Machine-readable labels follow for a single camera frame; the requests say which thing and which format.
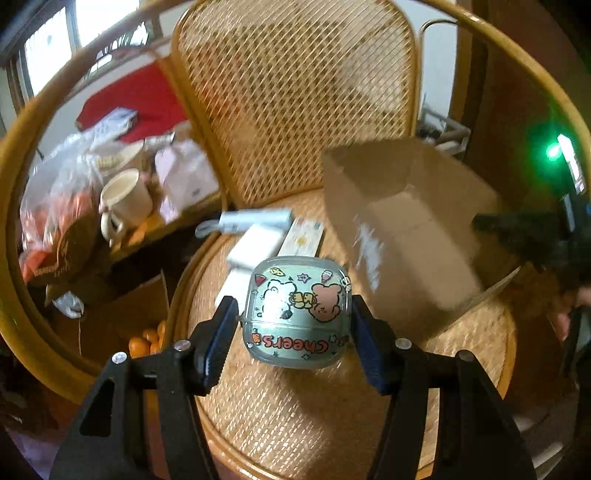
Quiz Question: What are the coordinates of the white power adapter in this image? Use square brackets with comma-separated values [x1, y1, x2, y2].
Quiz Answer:
[214, 268, 252, 314]
[226, 225, 286, 270]

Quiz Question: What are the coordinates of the green cartoon earbuds case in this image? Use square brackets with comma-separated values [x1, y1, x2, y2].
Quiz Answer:
[242, 256, 352, 370]

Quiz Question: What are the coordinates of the brown cardboard box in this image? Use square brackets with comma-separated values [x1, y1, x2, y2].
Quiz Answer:
[322, 138, 518, 343]

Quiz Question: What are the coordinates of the white remote control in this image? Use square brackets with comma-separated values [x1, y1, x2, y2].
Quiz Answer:
[277, 217, 325, 257]

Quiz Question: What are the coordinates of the cardboard box of oranges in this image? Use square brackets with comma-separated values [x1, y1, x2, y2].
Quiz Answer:
[49, 273, 169, 365]

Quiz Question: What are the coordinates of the wooden side table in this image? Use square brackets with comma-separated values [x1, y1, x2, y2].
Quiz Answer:
[101, 191, 224, 264]

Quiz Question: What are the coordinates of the cream ceramic mug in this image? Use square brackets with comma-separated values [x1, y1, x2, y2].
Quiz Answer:
[100, 168, 153, 246]

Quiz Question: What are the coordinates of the white tissue box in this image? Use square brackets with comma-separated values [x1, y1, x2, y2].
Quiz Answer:
[154, 139, 218, 222]

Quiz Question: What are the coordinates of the rattan wicker chair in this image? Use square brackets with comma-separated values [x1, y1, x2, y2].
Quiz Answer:
[0, 0, 591, 480]

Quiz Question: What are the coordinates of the plastic bag of oranges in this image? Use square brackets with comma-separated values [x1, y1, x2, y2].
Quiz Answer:
[19, 129, 102, 286]

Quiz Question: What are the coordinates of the red cushion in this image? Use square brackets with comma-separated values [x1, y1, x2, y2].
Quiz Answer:
[76, 62, 186, 144]

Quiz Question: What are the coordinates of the window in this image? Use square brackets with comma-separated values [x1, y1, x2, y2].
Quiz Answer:
[1, 1, 146, 108]

